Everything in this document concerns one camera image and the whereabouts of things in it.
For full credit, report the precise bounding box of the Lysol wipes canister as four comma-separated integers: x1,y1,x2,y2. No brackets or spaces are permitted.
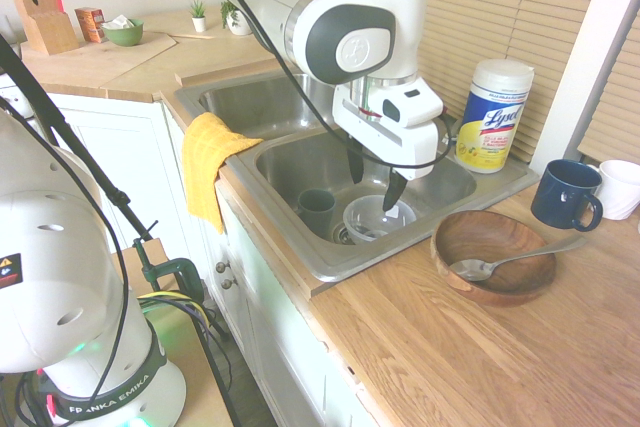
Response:
453,58,535,175

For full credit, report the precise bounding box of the wooden knife block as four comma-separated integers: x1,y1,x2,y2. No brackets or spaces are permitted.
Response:
9,0,80,56

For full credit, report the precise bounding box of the bundle of coloured wires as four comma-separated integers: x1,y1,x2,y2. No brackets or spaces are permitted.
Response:
138,290,232,351

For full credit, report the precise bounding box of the silver metal spoon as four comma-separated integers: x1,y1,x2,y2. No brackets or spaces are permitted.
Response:
448,235,587,283

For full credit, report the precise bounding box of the stainless steel double sink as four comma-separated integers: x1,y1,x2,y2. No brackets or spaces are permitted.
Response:
173,69,541,284

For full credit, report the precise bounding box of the wide beige window blind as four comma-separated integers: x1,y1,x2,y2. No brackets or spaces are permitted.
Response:
282,0,611,162

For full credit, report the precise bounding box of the white kitchen base cabinet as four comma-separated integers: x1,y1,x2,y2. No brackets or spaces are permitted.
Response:
39,91,381,427

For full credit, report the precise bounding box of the round wooden bowl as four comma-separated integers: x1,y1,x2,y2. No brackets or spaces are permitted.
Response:
430,210,558,307

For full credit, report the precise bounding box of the clear plastic bowl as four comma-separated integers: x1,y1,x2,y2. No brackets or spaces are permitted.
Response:
343,194,418,247

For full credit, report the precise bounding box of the small potted plant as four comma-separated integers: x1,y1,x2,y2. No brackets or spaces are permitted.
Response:
219,0,254,37
188,0,209,33

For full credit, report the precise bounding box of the navy blue mug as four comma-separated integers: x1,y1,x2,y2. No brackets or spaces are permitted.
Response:
530,159,605,233

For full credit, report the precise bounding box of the orange cardboard box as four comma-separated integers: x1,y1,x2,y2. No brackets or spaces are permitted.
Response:
74,6,107,44

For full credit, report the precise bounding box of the green metal clamp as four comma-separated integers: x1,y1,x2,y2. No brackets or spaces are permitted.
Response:
132,236,206,304

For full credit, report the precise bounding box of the dark grey plastic cup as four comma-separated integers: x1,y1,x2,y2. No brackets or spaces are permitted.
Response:
297,188,337,233

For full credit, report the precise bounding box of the green bowl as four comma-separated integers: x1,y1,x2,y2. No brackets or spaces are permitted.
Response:
101,18,145,47

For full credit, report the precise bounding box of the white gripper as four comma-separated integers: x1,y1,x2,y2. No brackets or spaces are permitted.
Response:
332,85,441,213

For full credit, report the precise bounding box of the thin plywood board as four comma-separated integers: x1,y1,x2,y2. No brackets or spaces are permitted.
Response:
19,30,179,86

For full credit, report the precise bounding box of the white ceramic mug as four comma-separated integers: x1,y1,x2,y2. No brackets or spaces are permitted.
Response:
585,159,640,221

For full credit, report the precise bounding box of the yellow dish cloth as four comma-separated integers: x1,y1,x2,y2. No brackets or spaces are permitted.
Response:
181,112,265,235

